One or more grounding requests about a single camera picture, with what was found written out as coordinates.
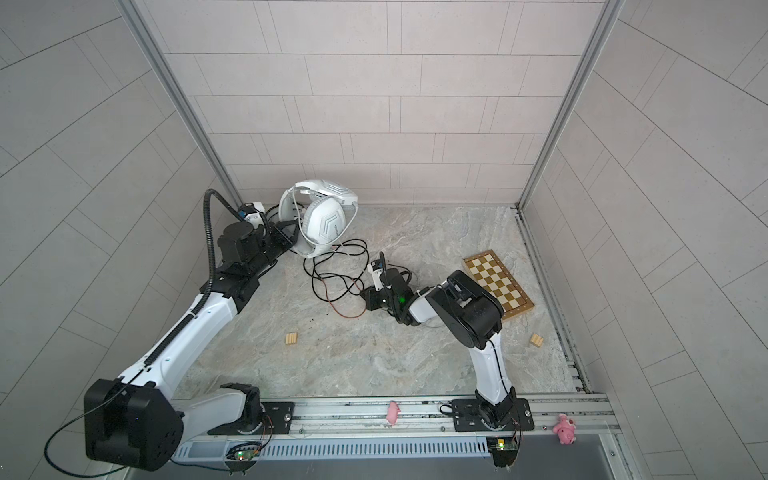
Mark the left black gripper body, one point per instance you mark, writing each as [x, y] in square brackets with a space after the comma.
[267, 250]

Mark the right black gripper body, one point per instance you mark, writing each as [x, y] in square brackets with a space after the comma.
[383, 299]

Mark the white grey headphones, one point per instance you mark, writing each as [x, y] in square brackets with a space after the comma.
[322, 211]

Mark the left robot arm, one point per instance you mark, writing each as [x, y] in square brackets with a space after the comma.
[156, 376]

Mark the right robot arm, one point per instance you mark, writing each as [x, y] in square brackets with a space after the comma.
[474, 317]

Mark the wooden chessboard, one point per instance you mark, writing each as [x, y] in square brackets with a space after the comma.
[490, 273]

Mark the small wooden block right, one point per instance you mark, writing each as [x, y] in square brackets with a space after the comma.
[537, 340]

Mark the right controller board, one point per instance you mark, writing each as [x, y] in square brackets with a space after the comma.
[503, 450]

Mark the controller board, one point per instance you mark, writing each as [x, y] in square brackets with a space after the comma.
[503, 450]
[244, 452]

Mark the left controller board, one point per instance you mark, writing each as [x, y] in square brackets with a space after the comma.
[244, 452]

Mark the pink plush toy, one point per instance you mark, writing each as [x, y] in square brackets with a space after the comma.
[565, 430]

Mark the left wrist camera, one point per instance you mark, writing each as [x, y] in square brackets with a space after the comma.
[252, 213]

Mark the pink clip on rail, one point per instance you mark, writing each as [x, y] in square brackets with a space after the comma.
[392, 414]

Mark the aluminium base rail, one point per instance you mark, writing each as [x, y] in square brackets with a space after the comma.
[372, 417]

